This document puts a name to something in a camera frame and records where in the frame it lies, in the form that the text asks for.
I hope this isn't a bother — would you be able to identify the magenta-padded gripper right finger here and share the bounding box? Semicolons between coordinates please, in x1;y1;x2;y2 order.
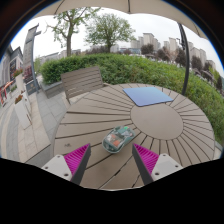
131;143;184;186

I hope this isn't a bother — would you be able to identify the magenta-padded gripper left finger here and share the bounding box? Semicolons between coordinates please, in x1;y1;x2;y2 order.
41;143;92;186

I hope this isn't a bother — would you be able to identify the transparent computer mouse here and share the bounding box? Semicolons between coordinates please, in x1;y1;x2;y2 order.
101;125;136;154

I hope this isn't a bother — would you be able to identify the blue mouse pad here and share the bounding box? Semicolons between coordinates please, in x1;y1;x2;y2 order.
122;86;175;108

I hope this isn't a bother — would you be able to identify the white flower planter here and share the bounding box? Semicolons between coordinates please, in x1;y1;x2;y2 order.
12;68;26;92
13;94;33;130

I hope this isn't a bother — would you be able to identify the grey slatted chair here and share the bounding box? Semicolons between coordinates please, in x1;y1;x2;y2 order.
60;65;105;104

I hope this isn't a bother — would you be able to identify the green hedge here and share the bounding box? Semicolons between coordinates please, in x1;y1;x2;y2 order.
39;53;224;148

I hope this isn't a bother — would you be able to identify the dark curved parasol pole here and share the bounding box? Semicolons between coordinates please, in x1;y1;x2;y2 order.
177;22;191;98

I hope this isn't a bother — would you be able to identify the tall grey sign pillar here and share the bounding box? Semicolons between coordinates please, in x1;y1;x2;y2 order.
22;24;43;96

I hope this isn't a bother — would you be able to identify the group of distant buildings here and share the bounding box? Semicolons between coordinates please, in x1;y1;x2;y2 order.
129;32;218;72

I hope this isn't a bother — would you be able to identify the thin-crowned tree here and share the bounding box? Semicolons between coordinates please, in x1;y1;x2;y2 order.
46;7;101;58

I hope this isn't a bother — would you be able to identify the round-crowned tree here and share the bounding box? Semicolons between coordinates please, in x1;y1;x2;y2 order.
84;13;136;54

